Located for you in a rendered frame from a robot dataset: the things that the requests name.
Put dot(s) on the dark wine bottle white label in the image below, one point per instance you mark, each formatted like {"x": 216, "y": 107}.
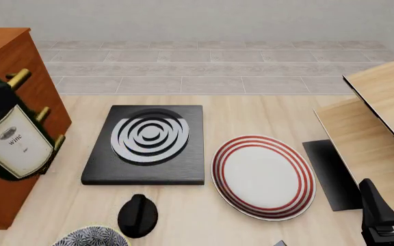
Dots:
{"x": 15, "y": 143}

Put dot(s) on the flat black stove plate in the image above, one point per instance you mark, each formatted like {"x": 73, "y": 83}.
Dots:
{"x": 115, "y": 169}

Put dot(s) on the small flat grey plate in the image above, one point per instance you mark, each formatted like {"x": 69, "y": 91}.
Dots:
{"x": 281, "y": 243}

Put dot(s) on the white plate red rings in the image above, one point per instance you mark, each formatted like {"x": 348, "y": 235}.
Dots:
{"x": 262, "y": 179}

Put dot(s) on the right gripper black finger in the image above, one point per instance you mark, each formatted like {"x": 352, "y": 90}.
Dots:
{"x": 376, "y": 207}

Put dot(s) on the round black stove knob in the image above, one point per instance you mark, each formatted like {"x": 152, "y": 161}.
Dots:
{"x": 137, "y": 217}

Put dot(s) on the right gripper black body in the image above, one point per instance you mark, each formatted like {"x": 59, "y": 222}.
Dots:
{"x": 388, "y": 238}

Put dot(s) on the black white patterned bowl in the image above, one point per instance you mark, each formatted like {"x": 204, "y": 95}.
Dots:
{"x": 91, "y": 238}

